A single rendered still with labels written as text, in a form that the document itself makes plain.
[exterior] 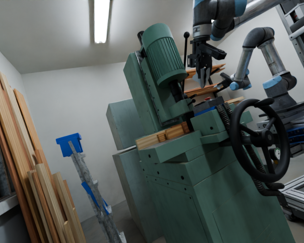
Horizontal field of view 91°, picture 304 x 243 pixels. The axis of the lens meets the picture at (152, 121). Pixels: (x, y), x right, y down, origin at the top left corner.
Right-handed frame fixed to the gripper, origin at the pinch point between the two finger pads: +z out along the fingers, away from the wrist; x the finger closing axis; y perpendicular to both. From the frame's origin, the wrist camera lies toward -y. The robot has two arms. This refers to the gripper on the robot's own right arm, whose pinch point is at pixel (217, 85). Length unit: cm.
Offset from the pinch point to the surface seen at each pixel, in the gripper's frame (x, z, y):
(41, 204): -199, 38, 25
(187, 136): -111, -69, 20
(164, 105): -99, -43, 1
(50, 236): -202, 37, 51
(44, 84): -171, 175, -146
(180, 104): -97, -55, 5
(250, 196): -96, -68, 57
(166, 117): -102, -43, 8
